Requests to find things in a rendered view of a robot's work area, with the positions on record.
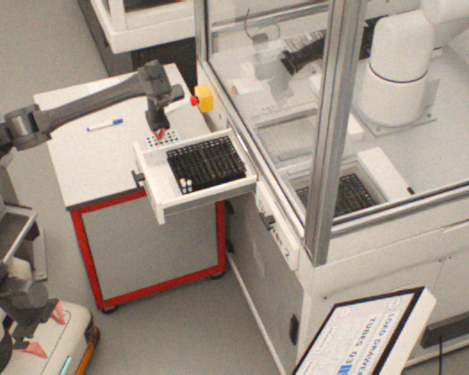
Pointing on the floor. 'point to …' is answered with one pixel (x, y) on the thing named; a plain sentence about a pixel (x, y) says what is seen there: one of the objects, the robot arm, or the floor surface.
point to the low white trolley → (129, 202)
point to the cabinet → (264, 317)
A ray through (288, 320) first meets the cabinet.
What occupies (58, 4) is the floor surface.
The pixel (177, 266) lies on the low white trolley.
